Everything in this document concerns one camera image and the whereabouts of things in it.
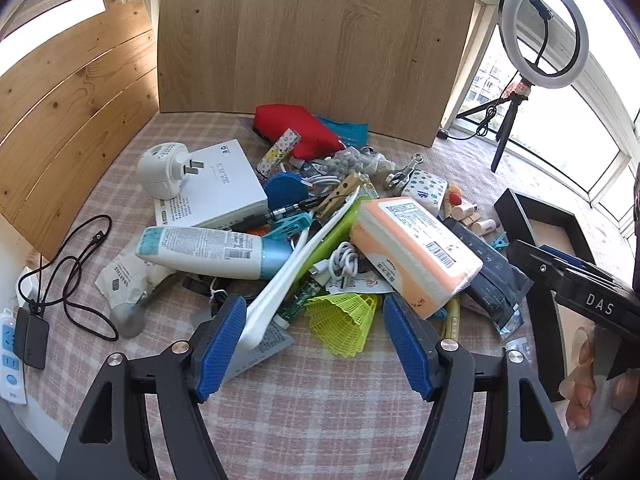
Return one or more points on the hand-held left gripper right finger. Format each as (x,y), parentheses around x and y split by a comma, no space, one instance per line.
(407,345)

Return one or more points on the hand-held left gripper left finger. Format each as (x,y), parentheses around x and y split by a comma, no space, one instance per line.
(220,345)

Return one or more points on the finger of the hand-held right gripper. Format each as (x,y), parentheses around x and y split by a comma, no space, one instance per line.
(537,265)
(562,255)

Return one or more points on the black wipes packet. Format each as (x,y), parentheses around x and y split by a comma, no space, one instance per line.
(495,280)

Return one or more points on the long yellow packet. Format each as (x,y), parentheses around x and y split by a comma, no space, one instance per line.
(451,325)

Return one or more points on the black rectangular tray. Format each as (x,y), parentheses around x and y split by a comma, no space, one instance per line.
(512,215)

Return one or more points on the yellow-green shuttlecock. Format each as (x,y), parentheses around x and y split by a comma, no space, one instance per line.
(345,320)

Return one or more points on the pink bottle grey cap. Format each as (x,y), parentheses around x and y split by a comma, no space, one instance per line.
(481,225)

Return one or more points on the small snack sachet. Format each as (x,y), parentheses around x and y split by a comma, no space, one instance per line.
(370,284)

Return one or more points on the slim pink sample bottle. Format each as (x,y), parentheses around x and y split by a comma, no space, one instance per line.
(467,208)

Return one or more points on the orange tissue pack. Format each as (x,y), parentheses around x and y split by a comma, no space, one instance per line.
(415,250)

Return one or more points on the person's right hand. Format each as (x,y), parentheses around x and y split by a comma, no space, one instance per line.
(580,400)

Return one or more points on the printed paper leaflet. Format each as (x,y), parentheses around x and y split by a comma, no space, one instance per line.
(270,347)

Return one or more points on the white and blue lotion tube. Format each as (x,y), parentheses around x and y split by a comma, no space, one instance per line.
(200,250)

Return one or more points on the orange toy doll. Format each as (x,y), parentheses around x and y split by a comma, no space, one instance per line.
(455,195)

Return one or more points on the white sachet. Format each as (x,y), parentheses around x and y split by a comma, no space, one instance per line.
(125,280)

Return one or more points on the blue dotted tissue pack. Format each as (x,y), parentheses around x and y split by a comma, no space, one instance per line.
(425,187)

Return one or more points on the black tripod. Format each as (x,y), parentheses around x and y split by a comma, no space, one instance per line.
(506,125)

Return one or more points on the black pen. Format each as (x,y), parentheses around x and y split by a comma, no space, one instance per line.
(290,207)

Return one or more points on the white cardboard box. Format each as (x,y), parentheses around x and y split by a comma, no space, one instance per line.
(225,185)

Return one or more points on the metal clip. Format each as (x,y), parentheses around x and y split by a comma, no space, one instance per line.
(400,177)

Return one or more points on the wooden clothespin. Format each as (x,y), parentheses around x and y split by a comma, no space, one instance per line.
(340,195)

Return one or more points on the white power adapter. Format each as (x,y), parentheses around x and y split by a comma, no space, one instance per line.
(160,170)

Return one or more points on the black power brick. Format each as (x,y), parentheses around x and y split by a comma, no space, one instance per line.
(31,340)

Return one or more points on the apartment buildings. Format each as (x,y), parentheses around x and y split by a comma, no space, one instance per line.
(487,80)

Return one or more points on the colourful dotted tube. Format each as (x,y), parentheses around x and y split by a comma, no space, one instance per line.
(280,150)

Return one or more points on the white power strip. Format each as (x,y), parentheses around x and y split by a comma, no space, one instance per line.
(11,375)

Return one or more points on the teal packet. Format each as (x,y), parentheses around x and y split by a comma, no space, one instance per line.
(347,130)

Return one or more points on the red pouch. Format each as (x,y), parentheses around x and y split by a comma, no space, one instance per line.
(285,122)

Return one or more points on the light wooden board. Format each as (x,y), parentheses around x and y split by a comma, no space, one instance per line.
(320,35)

